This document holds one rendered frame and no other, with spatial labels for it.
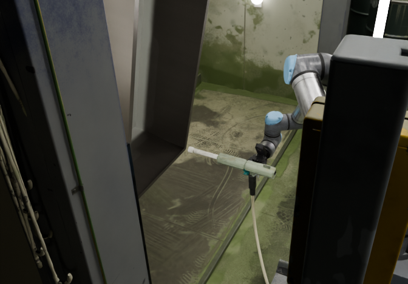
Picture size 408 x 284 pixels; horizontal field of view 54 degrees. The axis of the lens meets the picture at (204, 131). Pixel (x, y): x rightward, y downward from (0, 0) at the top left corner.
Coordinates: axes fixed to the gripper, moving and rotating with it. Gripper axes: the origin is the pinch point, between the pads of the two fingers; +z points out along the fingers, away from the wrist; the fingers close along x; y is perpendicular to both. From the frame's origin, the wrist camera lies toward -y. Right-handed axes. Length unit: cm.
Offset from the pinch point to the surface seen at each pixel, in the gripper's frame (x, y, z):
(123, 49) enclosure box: 33, -79, 41
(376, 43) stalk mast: -52, -124, 111
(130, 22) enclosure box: 29, -89, 40
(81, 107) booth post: -6, -100, 101
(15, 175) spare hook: -2, -94, 114
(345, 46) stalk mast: -50, -124, 113
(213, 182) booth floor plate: 39, 51, -33
